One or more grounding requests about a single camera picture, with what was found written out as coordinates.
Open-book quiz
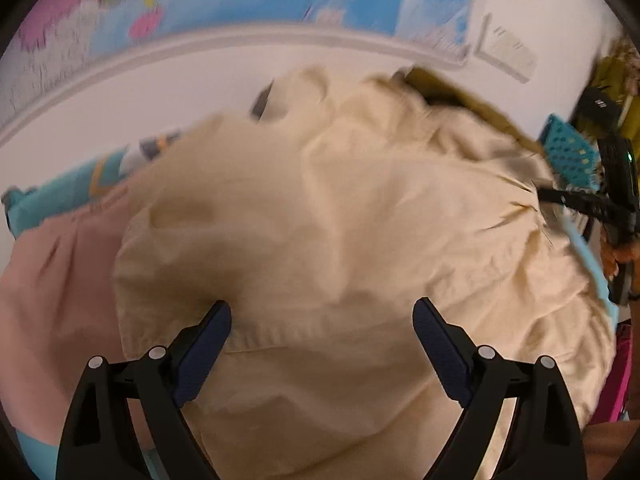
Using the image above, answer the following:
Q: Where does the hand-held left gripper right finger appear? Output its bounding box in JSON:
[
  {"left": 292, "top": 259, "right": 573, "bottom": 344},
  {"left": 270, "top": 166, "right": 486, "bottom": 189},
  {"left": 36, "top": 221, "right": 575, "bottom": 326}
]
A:
[{"left": 412, "top": 297, "right": 588, "bottom": 480}]

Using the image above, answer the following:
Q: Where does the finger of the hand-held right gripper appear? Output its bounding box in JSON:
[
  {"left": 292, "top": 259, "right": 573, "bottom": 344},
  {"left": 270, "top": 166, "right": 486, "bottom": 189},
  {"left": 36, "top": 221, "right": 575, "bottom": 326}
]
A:
[{"left": 537, "top": 187, "right": 608, "bottom": 217}]

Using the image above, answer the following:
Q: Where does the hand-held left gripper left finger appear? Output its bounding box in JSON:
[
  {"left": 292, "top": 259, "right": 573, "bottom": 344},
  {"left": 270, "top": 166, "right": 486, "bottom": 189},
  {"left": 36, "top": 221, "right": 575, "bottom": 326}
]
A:
[{"left": 55, "top": 300, "right": 233, "bottom": 480}]

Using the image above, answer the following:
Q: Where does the cream jacket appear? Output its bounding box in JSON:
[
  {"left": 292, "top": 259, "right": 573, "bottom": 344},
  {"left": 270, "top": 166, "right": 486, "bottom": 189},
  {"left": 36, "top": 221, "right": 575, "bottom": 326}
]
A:
[{"left": 112, "top": 66, "right": 618, "bottom": 480}]

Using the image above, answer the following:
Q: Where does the person's right hand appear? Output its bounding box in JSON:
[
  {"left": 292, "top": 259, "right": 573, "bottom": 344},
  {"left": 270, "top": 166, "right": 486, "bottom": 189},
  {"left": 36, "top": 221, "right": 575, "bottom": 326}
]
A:
[{"left": 600, "top": 240, "right": 631, "bottom": 281}]

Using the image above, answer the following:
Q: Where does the teal plastic basket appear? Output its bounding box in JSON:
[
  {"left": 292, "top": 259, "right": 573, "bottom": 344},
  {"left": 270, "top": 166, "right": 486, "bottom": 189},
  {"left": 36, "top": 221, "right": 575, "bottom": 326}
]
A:
[{"left": 539, "top": 114, "right": 608, "bottom": 191}]

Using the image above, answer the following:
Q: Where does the black handbag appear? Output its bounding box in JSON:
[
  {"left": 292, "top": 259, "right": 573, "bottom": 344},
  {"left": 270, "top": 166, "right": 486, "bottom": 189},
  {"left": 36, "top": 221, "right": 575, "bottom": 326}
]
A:
[{"left": 572, "top": 87, "right": 626, "bottom": 133}]

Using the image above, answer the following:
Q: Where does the yellow hanging bag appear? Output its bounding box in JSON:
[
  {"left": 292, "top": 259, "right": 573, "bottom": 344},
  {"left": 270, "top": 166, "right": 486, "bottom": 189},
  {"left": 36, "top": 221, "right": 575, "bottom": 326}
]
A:
[{"left": 590, "top": 35, "right": 640, "bottom": 121}]

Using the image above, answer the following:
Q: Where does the pink garment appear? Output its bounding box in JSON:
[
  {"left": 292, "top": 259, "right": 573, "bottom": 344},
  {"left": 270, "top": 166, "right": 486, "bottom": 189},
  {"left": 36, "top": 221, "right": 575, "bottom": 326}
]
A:
[{"left": 0, "top": 187, "right": 151, "bottom": 453}]

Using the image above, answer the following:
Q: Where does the olive garment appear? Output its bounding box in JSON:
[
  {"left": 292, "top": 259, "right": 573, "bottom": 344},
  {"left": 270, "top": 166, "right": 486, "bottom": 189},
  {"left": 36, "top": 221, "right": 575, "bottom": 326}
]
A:
[{"left": 395, "top": 65, "right": 556, "bottom": 161}]

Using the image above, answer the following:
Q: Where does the pink cloth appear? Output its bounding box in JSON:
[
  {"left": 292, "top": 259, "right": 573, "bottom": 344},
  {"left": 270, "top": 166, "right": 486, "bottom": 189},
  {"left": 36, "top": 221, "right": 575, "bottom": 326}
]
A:
[{"left": 592, "top": 322, "right": 633, "bottom": 423}]

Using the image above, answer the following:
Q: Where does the teal grey printed bed sheet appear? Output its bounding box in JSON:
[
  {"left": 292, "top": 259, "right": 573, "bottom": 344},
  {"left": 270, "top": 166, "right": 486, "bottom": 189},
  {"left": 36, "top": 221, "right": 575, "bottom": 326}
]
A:
[{"left": 0, "top": 130, "right": 621, "bottom": 480}]

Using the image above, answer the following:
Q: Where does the white wall socket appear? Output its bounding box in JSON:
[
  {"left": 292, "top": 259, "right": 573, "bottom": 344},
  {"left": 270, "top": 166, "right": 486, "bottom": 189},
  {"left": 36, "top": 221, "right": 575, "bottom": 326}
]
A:
[{"left": 475, "top": 15, "right": 538, "bottom": 81}]

